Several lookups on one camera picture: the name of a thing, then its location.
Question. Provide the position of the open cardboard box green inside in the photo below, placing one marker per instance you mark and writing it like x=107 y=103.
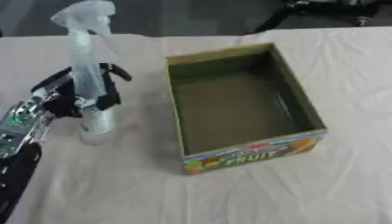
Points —
x=240 y=108

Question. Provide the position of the clear plastic spray bottle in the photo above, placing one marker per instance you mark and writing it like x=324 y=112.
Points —
x=86 y=67

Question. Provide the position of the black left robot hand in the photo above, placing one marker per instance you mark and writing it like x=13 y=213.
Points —
x=109 y=97

